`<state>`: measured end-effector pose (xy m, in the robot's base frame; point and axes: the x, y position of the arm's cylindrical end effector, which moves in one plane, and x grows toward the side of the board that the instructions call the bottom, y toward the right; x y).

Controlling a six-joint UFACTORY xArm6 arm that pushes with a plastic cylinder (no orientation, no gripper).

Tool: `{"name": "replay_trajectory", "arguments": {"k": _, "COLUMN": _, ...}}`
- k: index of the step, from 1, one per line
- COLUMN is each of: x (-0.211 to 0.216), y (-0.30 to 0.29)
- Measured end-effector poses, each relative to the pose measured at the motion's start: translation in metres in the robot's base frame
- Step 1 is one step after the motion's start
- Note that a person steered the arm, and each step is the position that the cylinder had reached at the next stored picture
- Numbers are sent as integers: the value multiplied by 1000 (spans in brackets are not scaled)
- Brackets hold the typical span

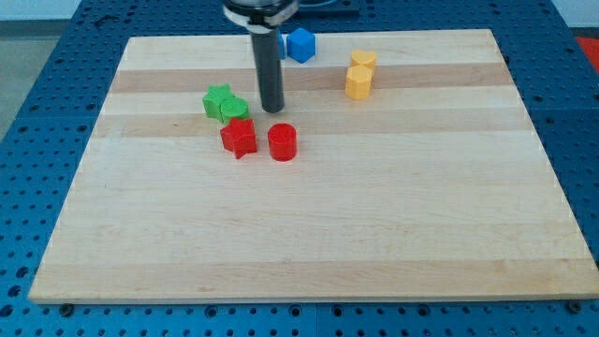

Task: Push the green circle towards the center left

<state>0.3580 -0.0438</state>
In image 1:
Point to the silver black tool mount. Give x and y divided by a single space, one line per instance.
260 16

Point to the green circle block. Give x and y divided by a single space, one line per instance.
234 107

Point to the green star block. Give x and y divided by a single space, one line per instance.
214 98

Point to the blue block behind rod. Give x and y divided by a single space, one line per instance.
282 46

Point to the red star block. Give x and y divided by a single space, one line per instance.
239 137

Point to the yellow heart block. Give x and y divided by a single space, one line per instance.
363 58

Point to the light wooden board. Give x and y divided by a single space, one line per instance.
436 187

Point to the blue cube block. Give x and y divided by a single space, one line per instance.
301 45

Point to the red cylinder block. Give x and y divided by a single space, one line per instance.
282 140

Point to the yellow hexagon block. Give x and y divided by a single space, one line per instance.
358 82

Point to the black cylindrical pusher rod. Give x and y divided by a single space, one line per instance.
268 70

